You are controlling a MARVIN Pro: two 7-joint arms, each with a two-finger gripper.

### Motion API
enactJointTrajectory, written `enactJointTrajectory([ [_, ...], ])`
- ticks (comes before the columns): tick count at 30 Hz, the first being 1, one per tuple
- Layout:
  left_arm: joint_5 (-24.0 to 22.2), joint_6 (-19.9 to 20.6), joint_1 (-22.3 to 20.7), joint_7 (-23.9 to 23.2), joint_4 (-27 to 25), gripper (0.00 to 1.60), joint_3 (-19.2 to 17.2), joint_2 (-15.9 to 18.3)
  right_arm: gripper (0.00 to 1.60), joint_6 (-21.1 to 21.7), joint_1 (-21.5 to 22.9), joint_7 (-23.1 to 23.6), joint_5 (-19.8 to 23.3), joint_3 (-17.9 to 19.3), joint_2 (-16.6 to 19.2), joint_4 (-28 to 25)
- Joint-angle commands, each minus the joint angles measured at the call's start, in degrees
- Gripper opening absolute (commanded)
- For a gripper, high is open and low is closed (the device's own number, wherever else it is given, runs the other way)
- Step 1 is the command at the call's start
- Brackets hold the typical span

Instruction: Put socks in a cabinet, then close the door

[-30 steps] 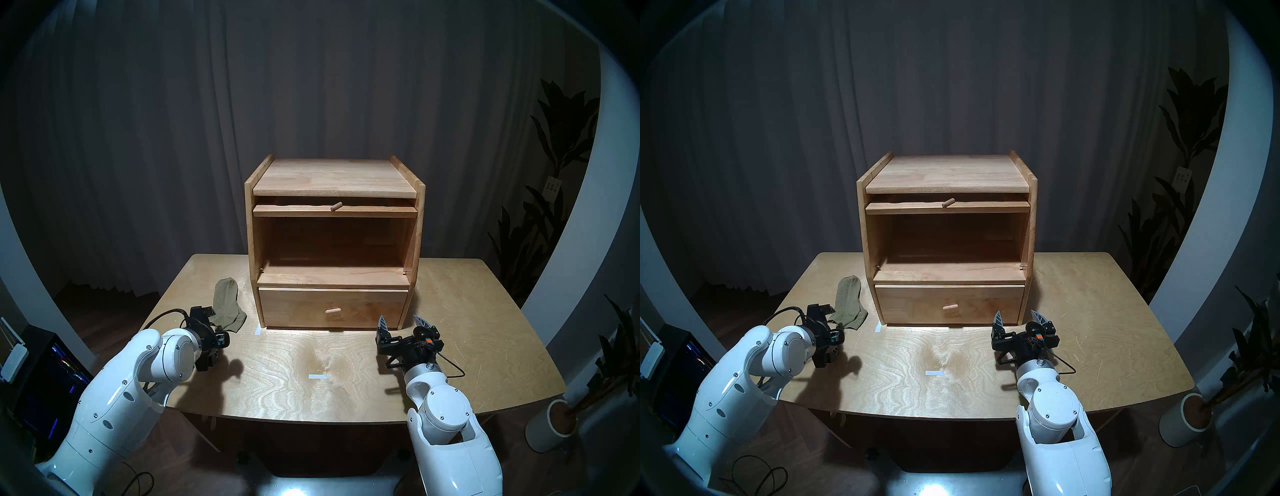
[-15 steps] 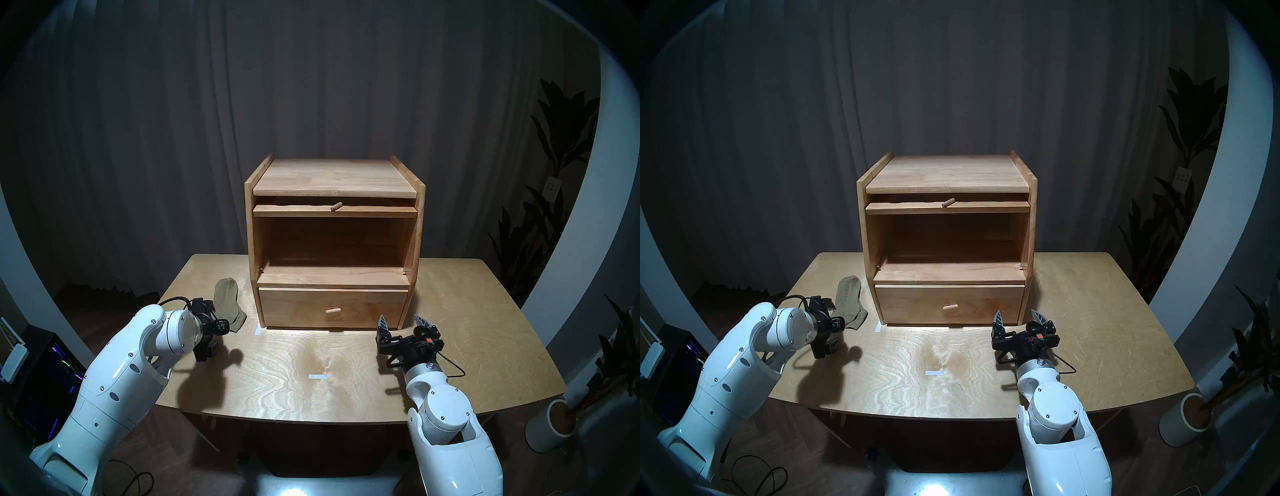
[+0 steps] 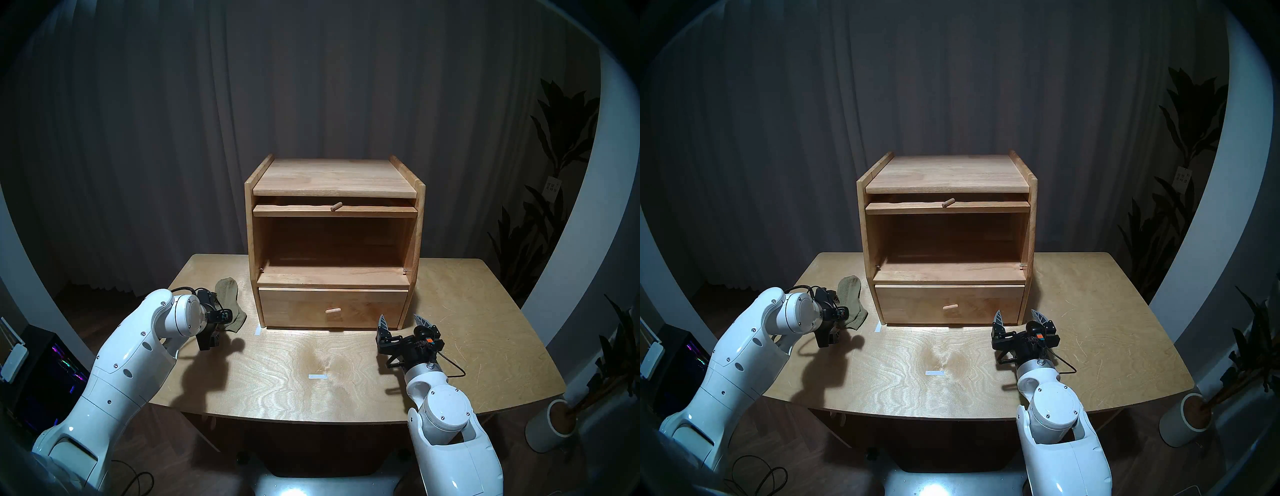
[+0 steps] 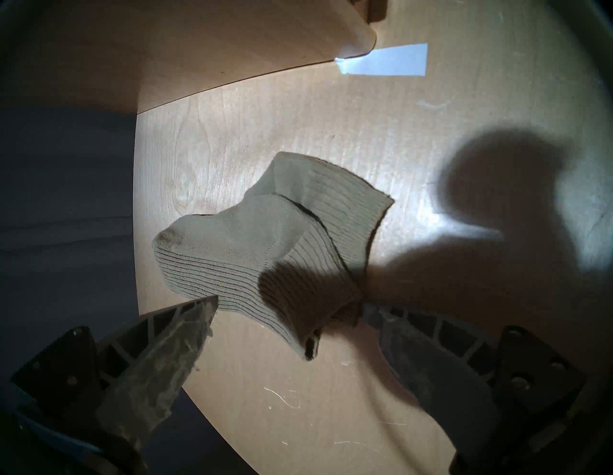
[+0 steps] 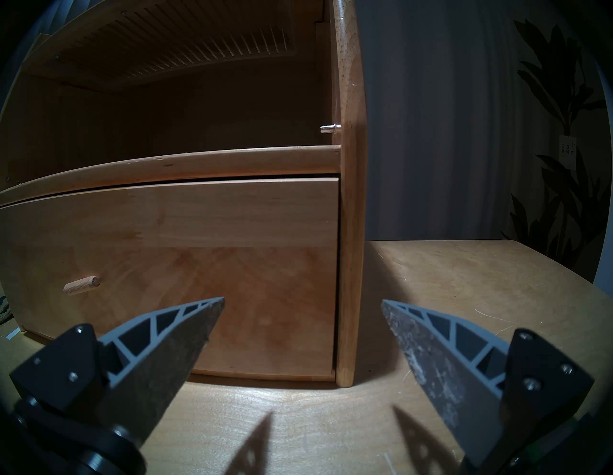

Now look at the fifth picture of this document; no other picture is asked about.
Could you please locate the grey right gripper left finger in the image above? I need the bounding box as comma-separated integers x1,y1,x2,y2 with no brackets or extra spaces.
10,297,226,453

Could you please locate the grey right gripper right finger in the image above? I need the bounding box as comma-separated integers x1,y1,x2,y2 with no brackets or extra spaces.
382,299,595,467

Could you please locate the white paper plant tag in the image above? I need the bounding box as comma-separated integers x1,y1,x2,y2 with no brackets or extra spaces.
559,136,578,168

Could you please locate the grey pleated curtain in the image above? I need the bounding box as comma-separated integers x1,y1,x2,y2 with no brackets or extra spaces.
357,0,599,242

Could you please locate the tall dark leafy plant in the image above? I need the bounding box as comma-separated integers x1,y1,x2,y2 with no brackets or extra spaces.
500,19,611,271

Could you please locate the wooden drawer with peg handle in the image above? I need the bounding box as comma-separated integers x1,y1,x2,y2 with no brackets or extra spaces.
0,177,340,382

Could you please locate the wooden cabinet frame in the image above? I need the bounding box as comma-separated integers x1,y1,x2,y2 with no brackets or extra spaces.
0,0,368,388

